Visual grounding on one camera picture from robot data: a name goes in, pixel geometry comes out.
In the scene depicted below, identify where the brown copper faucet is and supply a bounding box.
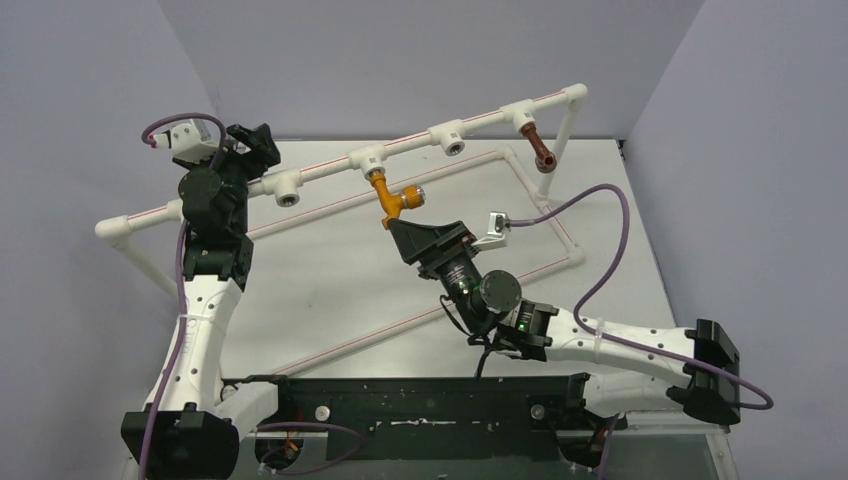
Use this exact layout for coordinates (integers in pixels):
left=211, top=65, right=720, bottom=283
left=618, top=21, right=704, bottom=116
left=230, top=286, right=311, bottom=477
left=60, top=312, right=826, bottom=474
left=519, top=122, right=557, bottom=174

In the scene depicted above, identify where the white PVC pipe frame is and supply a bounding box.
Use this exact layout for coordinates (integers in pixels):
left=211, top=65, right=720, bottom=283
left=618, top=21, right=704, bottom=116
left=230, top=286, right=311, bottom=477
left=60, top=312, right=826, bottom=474
left=95, top=83, right=588, bottom=374

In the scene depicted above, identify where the purple cable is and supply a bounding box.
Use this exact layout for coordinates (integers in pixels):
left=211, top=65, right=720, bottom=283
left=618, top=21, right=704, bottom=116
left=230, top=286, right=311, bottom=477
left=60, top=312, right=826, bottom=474
left=507, top=184, right=775, bottom=412
left=135, top=112, right=228, bottom=480

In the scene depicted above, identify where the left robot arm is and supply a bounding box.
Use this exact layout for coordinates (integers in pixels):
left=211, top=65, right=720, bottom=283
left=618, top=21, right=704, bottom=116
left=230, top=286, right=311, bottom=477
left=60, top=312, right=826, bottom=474
left=121, top=114, right=281, bottom=479

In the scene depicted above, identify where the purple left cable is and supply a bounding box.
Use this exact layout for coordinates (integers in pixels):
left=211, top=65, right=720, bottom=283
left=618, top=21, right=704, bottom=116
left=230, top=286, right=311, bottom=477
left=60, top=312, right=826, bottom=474
left=135, top=112, right=228, bottom=480

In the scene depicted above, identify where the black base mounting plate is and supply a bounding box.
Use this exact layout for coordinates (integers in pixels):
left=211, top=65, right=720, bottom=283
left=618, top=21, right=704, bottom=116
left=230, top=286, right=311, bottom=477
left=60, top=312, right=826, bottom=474
left=231, top=374, right=644, bottom=464

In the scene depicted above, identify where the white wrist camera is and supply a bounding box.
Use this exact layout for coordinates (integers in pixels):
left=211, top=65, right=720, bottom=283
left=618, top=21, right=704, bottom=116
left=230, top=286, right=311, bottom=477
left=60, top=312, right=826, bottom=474
left=147, top=119, right=218, bottom=164
left=472, top=211, right=510, bottom=251

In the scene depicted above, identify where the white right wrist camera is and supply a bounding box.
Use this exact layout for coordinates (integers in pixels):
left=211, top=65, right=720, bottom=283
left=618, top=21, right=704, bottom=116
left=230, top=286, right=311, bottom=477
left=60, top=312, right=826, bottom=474
left=472, top=211, right=510, bottom=251

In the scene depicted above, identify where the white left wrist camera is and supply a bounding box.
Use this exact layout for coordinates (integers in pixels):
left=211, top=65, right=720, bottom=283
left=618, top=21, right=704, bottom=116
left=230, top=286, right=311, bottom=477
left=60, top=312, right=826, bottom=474
left=147, top=119, right=218, bottom=164

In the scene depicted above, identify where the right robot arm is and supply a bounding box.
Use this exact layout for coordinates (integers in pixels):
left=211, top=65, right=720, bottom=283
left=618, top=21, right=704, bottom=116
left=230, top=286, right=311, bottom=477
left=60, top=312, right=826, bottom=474
left=387, top=212, right=742, bottom=427

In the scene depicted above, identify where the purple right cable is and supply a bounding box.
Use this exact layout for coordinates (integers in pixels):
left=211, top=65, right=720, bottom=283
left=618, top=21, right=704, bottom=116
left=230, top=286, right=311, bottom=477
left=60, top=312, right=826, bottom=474
left=507, top=184, right=775, bottom=412

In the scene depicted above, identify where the aluminium table edge rail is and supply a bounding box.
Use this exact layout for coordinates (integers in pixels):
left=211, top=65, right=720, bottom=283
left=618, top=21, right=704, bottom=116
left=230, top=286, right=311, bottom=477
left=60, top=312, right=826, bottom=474
left=614, top=399, right=730, bottom=436

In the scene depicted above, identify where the orange plastic faucet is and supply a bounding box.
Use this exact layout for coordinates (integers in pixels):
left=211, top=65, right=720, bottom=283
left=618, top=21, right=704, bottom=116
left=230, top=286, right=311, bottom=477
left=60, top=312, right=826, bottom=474
left=367, top=170, right=426, bottom=230

